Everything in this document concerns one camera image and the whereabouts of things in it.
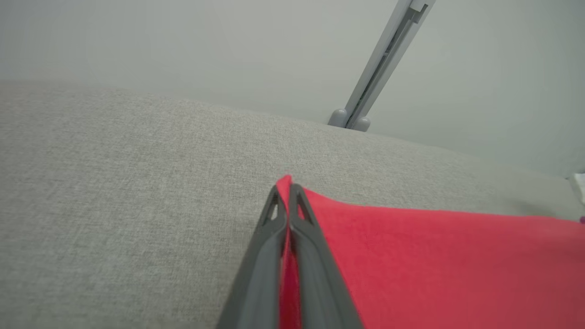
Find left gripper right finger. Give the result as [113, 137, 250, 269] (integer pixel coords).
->
[289, 184, 364, 329]

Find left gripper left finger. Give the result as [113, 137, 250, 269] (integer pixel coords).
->
[217, 185, 288, 329]

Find red jersey with white trim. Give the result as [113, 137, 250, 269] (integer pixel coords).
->
[274, 175, 585, 329]

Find red shorts with white stripe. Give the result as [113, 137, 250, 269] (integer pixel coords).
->
[568, 172, 585, 206]

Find grey fabric sofa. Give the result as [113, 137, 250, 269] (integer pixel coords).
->
[0, 80, 585, 329]

